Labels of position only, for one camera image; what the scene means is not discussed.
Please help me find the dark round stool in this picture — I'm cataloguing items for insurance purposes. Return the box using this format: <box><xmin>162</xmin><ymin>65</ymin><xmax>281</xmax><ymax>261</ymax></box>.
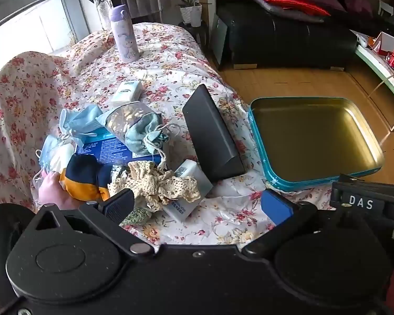
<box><xmin>178</xmin><ymin>21</ymin><xmax>211</xmax><ymax>50</ymax></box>

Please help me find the white and green coffee table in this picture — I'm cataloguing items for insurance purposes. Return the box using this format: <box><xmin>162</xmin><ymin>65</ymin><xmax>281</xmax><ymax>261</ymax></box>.
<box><xmin>349</xmin><ymin>29</ymin><xmax>394</xmax><ymax>132</ymax></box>

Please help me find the cream crocheted lace doily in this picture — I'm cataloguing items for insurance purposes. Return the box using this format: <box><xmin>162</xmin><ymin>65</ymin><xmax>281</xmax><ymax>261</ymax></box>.
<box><xmin>108</xmin><ymin>161</ymin><xmax>201</xmax><ymax>211</ymax></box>

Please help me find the white tissue pack teal label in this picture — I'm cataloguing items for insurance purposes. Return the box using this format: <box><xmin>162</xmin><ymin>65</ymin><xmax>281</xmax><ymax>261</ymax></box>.
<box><xmin>111</xmin><ymin>80</ymin><xmax>144</xmax><ymax>103</ymax></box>

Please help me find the potted plant white pot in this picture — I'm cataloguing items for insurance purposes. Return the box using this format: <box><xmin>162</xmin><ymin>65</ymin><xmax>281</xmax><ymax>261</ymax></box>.
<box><xmin>173</xmin><ymin>0</ymin><xmax>205</xmax><ymax>28</ymax></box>

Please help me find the red cushion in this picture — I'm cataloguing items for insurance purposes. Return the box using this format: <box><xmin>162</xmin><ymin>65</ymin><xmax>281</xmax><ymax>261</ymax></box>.
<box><xmin>253</xmin><ymin>0</ymin><xmax>331</xmax><ymax>17</ymax></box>

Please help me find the blue face mask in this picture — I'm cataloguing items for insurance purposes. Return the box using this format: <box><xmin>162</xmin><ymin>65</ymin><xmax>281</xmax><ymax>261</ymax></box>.
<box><xmin>34</xmin><ymin>134</ymin><xmax>77</xmax><ymax>189</ymax></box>

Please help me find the black leather sofa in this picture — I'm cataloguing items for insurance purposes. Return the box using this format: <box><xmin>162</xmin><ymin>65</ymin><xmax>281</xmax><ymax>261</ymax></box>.
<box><xmin>214</xmin><ymin>0</ymin><xmax>360</xmax><ymax>70</ymax></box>

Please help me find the blue tissue box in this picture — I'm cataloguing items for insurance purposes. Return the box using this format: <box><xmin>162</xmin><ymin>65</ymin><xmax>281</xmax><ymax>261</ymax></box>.
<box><xmin>75</xmin><ymin>130</ymin><xmax>166</xmax><ymax>169</ymax></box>

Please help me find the green crochet scrubber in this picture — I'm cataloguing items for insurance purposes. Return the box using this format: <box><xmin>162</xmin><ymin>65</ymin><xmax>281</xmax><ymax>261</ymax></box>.
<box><xmin>119</xmin><ymin>207</ymin><xmax>154</xmax><ymax>228</ymax></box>

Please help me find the window frame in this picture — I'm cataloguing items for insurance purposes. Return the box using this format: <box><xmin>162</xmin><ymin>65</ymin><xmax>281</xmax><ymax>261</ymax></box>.
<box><xmin>0</xmin><ymin>0</ymin><xmax>86</xmax><ymax>56</ymax></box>

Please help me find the light blue ribbon bow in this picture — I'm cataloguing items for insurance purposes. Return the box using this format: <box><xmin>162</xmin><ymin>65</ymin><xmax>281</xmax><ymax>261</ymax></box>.
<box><xmin>58</xmin><ymin>105</ymin><xmax>103</xmax><ymax>147</ymax></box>

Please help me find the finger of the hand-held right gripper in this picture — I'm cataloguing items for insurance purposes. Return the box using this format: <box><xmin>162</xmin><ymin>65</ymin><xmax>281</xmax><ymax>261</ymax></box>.
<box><xmin>331</xmin><ymin>174</ymin><xmax>394</xmax><ymax>229</ymax></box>

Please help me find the grey leaning panel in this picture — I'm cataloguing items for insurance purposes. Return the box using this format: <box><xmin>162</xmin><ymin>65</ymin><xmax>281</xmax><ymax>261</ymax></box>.
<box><xmin>211</xmin><ymin>16</ymin><xmax>229</xmax><ymax>67</ymax></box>

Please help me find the teal tin box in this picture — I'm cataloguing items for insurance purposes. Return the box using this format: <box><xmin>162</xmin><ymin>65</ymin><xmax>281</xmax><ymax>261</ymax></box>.
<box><xmin>248</xmin><ymin>97</ymin><xmax>385</xmax><ymax>193</ymax></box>

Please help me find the grey cushion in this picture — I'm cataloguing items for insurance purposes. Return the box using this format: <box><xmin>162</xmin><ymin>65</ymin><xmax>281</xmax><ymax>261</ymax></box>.
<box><xmin>256</xmin><ymin>0</ymin><xmax>325</xmax><ymax>23</ymax></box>

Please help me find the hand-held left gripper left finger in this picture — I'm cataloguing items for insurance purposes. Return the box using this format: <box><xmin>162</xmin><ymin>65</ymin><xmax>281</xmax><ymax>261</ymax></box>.
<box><xmin>34</xmin><ymin>188</ymin><xmax>155</xmax><ymax>255</ymax></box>

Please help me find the blue drawstring pouch clear window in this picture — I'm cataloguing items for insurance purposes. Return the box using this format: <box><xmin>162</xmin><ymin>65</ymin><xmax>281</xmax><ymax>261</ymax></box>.
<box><xmin>96</xmin><ymin>101</ymin><xmax>169</xmax><ymax>155</ymax></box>

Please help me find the white box on table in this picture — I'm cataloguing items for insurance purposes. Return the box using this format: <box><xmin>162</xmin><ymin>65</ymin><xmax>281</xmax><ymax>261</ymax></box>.
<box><xmin>375</xmin><ymin>31</ymin><xmax>394</xmax><ymax>54</ymax></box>

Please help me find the purple thermos bottle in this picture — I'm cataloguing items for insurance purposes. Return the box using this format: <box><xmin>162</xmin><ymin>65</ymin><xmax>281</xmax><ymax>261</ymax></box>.
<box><xmin>109</xmin><ymin>4</ymin><xmax>140</xmax><ymax>63</ymax></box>

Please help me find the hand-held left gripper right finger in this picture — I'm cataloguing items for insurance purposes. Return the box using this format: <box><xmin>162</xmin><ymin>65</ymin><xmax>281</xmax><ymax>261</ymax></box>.
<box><xmin>242</xmin><ymin>188</ymin><xmax>380</xmax><ymax>258</ymax></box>

